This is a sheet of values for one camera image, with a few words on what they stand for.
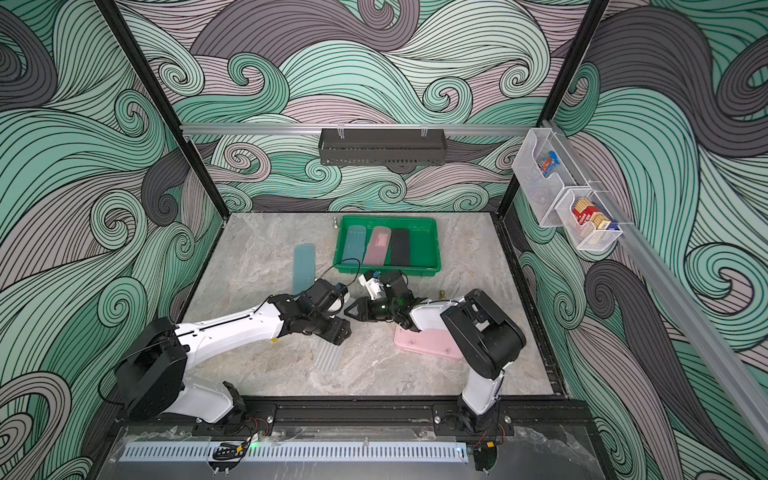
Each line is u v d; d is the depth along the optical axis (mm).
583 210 665
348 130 939
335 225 1155
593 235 613
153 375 419
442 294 972
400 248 1071
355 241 1108
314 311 646
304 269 1045
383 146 950
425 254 1078
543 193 831
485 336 475
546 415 753
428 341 838
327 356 811
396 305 727
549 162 832
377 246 1095
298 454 760
